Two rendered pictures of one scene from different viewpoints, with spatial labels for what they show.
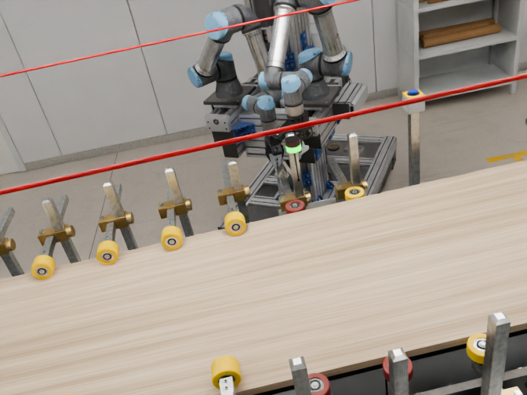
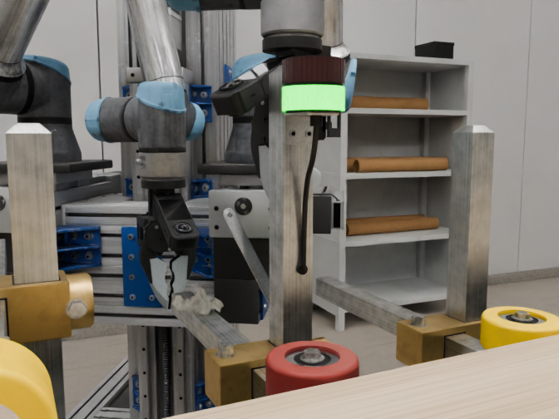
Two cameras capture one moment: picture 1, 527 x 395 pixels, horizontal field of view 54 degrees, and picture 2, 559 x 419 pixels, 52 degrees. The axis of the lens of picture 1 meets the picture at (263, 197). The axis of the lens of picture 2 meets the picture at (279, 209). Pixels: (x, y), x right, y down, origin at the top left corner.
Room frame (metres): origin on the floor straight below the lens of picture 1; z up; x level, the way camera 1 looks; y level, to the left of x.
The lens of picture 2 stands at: (1.32, 0.09, 1.09)
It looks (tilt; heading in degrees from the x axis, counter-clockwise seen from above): 7 degrees down; 337
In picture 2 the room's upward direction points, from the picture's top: straight up
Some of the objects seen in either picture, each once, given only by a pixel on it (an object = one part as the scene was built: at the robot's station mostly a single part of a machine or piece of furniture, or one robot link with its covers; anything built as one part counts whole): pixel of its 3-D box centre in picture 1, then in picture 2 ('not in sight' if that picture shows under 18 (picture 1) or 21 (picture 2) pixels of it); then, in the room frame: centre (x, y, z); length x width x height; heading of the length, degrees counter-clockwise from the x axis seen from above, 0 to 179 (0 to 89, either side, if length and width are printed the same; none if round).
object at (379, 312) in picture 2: (342, 181); (402, 323); (1.95, -0.36, 0.84); 0.43 x 0.03 x 0.04; 2
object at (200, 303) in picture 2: (281, 172); (197, 298); (2.07, -0.10, 0.87); 0.09 x 0.07 x 0.02; 2
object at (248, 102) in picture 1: (256, 103); (127, 120); (2.34, -0.06, 1.12); 0.11 x 0.11 x 0.08; 33
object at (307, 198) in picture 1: (295, 201); (272, 370); (1.86, -0.13, 0.85); 0.13 x 0.06 x 0.05; 92
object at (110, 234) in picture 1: (113, 215); not in sight; (1.87, 0.64, 0.95); 0.50 x 0.04 x 0.04; 2
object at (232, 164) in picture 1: (242, 208); (42, 391); (1.85, 0.10, 0.87); 0.03 x 0.03 x 0.48; 2
